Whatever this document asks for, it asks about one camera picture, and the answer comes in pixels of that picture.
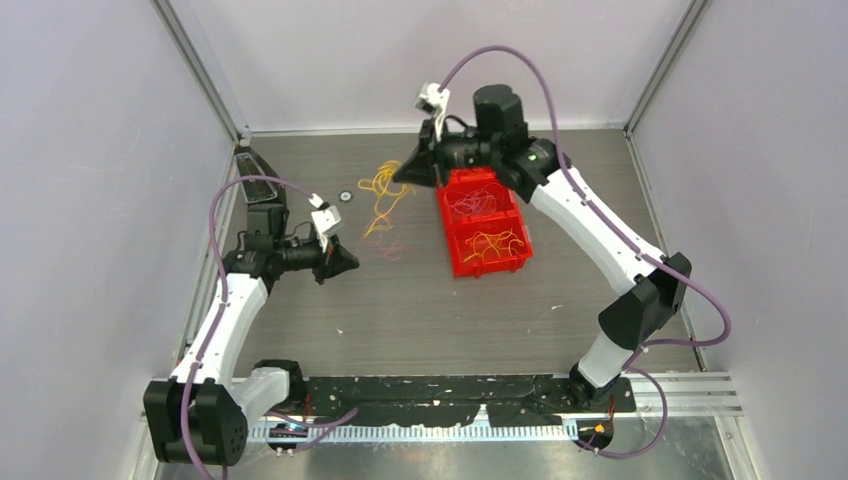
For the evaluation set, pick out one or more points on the black metronome box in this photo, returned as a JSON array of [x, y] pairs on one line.
[[261, 196]]

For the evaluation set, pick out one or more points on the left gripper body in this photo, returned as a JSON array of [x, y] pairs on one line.
[[301, 254]]

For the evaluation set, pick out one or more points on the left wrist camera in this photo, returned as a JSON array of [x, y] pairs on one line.
[[326, 219]]

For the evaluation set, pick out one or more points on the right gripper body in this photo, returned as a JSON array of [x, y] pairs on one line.
[[467, 150]]

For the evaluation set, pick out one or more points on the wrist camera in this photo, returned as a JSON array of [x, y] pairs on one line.
[[326, 219], [433, 99]]

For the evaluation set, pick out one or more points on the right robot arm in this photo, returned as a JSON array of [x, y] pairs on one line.
[[649, 284]]

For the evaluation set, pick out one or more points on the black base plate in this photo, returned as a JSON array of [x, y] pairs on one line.
[[446, 401]]

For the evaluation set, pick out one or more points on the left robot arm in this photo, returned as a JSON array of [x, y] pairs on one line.
[[200, 414]]

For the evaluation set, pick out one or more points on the red compartment bin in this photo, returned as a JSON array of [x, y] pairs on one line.
[[484, 229]]

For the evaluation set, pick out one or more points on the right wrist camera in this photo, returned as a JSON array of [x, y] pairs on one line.
[[433, 99]]

